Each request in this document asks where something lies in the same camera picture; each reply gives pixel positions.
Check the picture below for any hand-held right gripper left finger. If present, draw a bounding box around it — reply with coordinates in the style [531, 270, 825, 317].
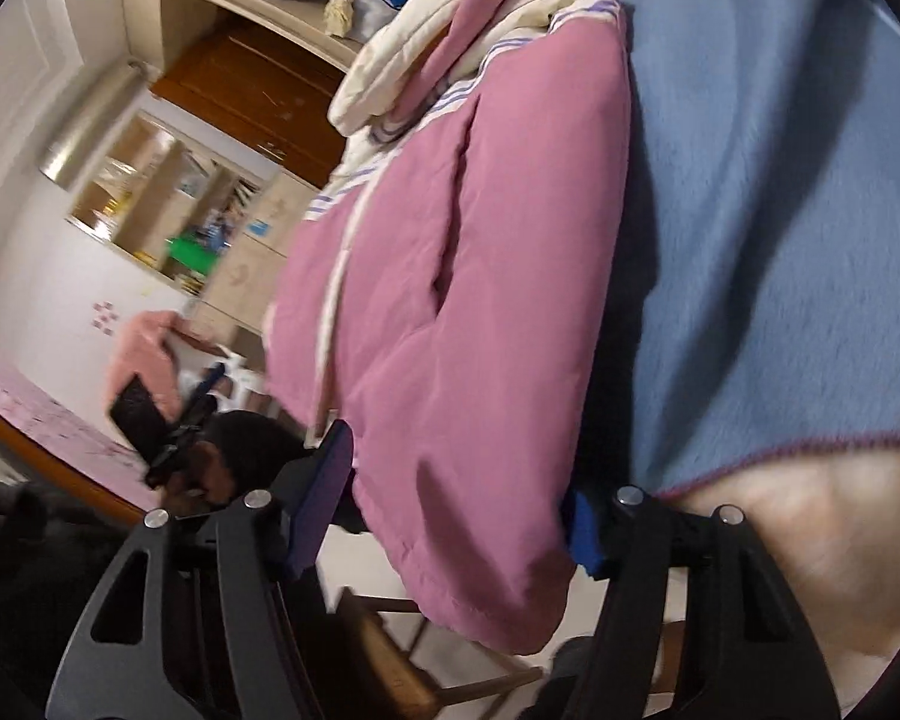
[45, 420, 357, 720]

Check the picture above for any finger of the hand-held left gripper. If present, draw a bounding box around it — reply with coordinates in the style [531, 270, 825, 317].
[182, 362, 230, 432]

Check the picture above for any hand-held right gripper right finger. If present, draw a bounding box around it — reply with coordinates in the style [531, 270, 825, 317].
[559, 486, 845, 720]

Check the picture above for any pink and white jacket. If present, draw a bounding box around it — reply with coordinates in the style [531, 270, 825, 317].
[262, 0, 637, 657]

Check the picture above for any person's left hand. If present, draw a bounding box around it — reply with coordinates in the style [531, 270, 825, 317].
[161, 439, 222, 503]

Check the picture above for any white chair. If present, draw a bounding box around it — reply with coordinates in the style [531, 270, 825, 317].
[187, 346, 272, 412]

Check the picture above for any pink fluffy cloth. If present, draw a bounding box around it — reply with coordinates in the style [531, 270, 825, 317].
[109, 311, 190, 421]

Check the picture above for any pink covered wooden table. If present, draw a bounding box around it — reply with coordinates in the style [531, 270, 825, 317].
[0, 337, 147, 526]

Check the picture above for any green box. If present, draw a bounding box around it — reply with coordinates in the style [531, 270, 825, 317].
[166, 235, 220, 276]

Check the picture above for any beige bookshelf cabinet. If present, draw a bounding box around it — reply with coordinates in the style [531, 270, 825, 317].
[64, 109, 327, 346]

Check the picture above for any wooden stool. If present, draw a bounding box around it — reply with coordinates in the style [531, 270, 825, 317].
[334, 589, 548, 720]

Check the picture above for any row of books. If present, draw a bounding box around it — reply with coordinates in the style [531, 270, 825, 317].
[199, 176, 263, 248]

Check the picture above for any silver pipe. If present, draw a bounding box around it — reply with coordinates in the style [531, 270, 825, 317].
[39, 60, 147, 182]

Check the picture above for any brown wooden door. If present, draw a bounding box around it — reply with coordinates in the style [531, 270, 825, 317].
[150, 19, 368, 188]

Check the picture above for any blue striped blanket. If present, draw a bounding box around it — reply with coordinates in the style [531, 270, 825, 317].
[555, 0, 900, 505]

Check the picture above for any beige wardrobe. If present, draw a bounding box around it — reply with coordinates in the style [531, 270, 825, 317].
[157, 0, 428, 73]

